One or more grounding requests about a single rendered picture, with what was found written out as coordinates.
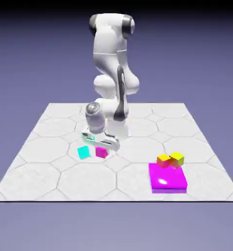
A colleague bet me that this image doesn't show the small cyan cube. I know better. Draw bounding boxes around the small cyan cube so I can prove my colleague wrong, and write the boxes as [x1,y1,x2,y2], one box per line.
[77,145,91,160]

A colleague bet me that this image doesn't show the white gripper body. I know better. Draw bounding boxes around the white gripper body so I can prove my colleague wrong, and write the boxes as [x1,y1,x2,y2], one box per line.
[81,132,121,152]

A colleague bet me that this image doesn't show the small orange cube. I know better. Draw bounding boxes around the small orange cube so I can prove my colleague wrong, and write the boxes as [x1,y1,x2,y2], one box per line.
[156,153,171,169]

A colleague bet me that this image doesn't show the small magenta cube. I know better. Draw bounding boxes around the small magenta cube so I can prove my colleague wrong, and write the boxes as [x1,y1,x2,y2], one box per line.
[95,146,109,159]

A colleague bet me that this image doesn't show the small yellow cube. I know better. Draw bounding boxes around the small yellow cube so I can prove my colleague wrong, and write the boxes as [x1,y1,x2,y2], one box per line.
[169,151,185,169]

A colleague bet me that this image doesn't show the large magenta box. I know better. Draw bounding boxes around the large magenta box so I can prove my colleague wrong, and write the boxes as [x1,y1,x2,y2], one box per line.
[148,163,188,194]

